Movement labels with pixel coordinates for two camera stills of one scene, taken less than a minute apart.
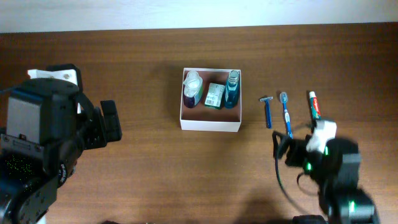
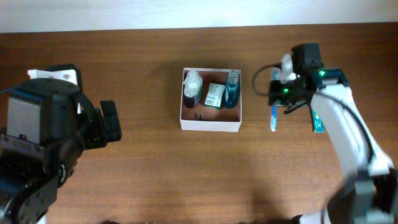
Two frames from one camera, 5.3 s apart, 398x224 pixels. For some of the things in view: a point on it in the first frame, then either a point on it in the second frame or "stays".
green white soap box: [214, 96] stays
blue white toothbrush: [283, 97] -> [275, 74]
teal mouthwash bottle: [232, 89] stays
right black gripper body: [299, 157] -> [281, 94]
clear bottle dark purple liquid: [193, 88] stays
